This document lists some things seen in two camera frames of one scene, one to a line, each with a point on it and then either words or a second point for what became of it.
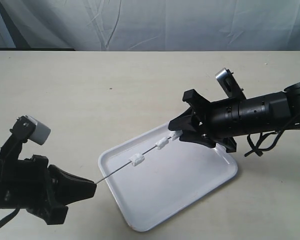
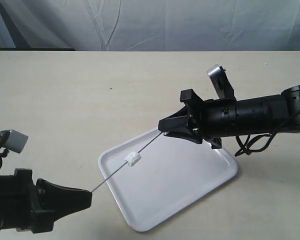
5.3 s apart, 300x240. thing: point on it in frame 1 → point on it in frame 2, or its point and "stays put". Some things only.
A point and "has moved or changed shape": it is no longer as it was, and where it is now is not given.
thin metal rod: [125, 164] has moved or changed shape
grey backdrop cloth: [151, 25] stays put
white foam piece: [137, 159] has moved or changed shape
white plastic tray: [155, 176] stays put
